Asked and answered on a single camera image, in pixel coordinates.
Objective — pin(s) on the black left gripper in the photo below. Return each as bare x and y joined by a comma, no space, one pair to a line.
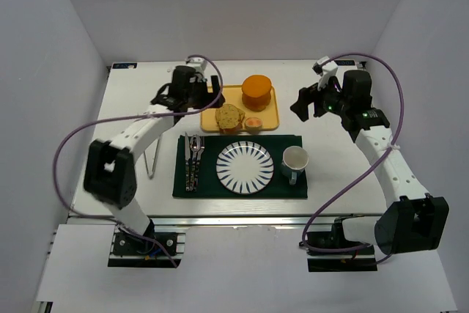
204,90

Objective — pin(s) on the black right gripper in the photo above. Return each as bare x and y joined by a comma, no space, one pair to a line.
316,99

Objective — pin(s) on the bread slice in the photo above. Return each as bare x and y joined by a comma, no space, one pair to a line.
227,116
232,130

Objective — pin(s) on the silver metal tongs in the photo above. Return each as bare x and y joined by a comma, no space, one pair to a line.
150,163

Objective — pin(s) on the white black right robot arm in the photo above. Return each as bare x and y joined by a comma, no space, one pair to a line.
414,219

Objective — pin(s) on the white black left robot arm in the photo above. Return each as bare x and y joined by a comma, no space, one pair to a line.
110,175

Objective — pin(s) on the orange round bread loaf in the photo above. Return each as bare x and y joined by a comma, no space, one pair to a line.
256,94

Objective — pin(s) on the yellow plastic tray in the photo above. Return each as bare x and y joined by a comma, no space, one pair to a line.
233,95

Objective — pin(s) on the right blue table label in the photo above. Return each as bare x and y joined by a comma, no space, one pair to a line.
345,62

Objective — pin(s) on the blue table label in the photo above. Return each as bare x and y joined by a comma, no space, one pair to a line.
345,62
124,66

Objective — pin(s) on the white blue ceramic mug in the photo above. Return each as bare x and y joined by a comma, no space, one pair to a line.
294,161

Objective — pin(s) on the white blue striped plate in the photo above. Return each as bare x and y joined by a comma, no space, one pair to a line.
244,168

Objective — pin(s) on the dark green placemat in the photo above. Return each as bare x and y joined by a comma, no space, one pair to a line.
209,186

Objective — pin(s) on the left blue table label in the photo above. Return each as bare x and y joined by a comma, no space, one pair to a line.
124,66

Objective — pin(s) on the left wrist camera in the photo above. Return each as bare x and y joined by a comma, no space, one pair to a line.
197,63

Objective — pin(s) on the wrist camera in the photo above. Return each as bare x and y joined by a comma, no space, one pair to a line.
325,68
197,63

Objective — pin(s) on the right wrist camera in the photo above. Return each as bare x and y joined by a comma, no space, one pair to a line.
325,68

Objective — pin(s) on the knife with patterned handle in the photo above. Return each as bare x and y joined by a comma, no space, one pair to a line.
187,163

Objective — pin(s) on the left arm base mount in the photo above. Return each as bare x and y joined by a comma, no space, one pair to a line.
127,251

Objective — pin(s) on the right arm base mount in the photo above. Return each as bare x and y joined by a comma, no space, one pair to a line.
362,260

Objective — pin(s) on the aluminium table edge rail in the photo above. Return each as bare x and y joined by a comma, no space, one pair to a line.
224,221

